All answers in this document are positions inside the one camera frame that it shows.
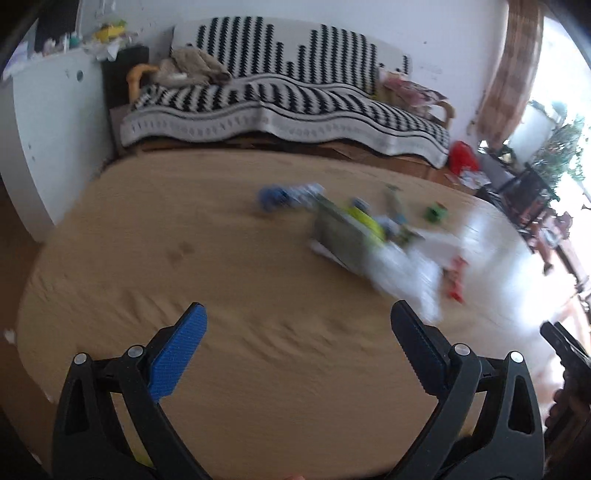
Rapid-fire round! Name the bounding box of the person's right hand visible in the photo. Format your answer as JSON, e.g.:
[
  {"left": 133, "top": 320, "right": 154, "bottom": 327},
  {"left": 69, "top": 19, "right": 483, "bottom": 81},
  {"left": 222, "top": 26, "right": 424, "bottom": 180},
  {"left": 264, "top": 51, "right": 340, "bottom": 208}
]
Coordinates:
[{"left": 545, "top": 388, "right": 590, "bottom": 444}]

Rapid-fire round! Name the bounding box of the red box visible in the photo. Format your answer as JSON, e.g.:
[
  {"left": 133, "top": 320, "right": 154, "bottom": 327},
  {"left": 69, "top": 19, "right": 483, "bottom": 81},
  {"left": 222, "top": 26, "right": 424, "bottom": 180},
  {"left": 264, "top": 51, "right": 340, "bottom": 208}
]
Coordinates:
[{"left": 445, "top": 255, "right": 468, "bottom": 303}]

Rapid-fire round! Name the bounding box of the black metal rack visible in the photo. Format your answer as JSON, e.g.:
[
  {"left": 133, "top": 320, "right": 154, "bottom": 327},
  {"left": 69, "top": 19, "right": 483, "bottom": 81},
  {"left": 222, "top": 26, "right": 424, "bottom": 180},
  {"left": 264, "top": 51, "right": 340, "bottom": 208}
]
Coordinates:
[{"left": 476, "top": 162, "right": 560, "bottom": 232}]

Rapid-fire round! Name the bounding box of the clear crumpled plastic bag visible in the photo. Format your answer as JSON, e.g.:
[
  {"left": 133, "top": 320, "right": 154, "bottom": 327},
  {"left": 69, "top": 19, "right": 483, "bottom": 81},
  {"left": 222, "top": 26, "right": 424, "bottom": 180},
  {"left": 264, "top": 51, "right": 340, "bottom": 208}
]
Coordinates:
[{"left": 366, "top": 242, "right": 443, "bottom": 325}]

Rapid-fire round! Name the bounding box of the small green carton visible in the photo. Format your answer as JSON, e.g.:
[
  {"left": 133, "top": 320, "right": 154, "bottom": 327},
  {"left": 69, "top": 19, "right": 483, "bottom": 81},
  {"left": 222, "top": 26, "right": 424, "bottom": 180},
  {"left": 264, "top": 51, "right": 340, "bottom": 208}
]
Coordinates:
[{"left": 425, "top": 202, "right": 448, "bottom": 224}]

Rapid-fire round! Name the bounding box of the potted green plant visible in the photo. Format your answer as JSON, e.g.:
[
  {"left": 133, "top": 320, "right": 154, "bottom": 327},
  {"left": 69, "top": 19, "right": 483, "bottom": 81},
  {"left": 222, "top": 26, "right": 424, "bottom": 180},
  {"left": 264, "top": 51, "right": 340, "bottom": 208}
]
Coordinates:
[{"left": 534, "top": 117, "right": 585, "bottom": 188}]

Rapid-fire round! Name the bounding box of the red plastic bag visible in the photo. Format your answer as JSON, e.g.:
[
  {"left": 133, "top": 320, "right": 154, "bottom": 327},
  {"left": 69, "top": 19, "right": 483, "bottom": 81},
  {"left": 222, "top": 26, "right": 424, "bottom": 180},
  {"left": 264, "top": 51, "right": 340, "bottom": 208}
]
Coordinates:
[{"left": 448, "top": 141, "right": 480, "bottom": 176}]

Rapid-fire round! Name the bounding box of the grey green paper box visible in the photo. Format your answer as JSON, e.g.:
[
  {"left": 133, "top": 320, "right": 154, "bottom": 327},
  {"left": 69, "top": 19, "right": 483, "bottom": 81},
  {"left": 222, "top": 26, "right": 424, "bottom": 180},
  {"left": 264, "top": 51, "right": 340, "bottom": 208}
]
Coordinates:
[{"left": 311, "top": 196, "right": 385, "bottom": 276}]

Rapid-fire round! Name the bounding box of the long green wrapper strip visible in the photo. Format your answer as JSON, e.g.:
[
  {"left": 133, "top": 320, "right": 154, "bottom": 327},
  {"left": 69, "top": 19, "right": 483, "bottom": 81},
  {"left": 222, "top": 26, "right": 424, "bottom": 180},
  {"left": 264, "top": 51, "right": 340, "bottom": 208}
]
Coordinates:
[{"left": 385, "top": 184, "right": 408, "bottom": 225}]

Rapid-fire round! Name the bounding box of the patterned curtain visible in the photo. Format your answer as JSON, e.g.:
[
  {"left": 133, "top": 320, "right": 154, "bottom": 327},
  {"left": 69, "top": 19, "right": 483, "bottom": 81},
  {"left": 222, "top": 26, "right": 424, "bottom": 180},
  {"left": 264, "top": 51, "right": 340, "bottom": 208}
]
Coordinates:
[{"left": 476, "top": 0, "right": 544, "bottom": 149}]

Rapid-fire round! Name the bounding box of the yellow green snack bag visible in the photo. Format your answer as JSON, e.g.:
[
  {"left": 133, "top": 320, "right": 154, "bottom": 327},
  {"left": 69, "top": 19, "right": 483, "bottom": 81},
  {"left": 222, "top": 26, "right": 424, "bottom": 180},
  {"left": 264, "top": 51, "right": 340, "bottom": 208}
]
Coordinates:
[{"left": 346, "top": 207, "right": 386, "bottom": 242}]

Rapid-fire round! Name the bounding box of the blue crumpled wrapper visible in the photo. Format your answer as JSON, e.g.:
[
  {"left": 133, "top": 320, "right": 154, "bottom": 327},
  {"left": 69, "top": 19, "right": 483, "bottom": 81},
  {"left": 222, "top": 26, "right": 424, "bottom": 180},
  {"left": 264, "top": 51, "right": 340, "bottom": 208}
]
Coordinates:
[{"left": 259, "top": 183, "right": 325, "bottom": 212}]

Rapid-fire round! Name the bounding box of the white cabinet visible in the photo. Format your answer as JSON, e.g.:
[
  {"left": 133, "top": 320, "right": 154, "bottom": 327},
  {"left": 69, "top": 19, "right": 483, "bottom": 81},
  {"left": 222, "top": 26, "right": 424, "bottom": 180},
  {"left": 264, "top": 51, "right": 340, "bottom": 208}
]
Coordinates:
[{"left": 1, "top": 49, "right": 114, "bottom": 242}]

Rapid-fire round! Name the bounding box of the pink magazines pile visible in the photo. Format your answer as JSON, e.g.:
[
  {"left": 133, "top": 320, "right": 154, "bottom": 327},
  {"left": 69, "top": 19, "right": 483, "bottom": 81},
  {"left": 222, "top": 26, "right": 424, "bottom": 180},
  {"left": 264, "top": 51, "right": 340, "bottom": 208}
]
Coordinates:
[{"left": 376, "top": 68, "right": 448, "bottom": 117}]

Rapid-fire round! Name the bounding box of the black white striped sofa blanket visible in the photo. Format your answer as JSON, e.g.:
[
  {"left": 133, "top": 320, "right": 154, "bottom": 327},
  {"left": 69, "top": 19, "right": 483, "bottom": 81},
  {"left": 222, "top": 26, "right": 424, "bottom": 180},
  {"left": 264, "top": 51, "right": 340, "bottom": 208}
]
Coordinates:
[{"left": 120, "top": 16, "right": 450, "bottom": 168}]

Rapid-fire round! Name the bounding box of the yellow clutter on cabinet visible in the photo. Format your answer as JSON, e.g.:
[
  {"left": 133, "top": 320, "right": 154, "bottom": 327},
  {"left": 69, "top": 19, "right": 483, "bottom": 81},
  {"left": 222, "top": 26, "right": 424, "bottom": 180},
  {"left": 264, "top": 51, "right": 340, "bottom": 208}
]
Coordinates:
[{"left": 82, "top": 20, "right": 133, "bottom": 62}]

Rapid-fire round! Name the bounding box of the wooden frame sofa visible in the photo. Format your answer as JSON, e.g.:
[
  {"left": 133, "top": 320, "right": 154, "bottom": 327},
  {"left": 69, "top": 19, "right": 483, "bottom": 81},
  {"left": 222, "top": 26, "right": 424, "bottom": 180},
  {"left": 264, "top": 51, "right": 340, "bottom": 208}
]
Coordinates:
[{"left": 120, "top": 64, "right": 451, "bottom": 179}]

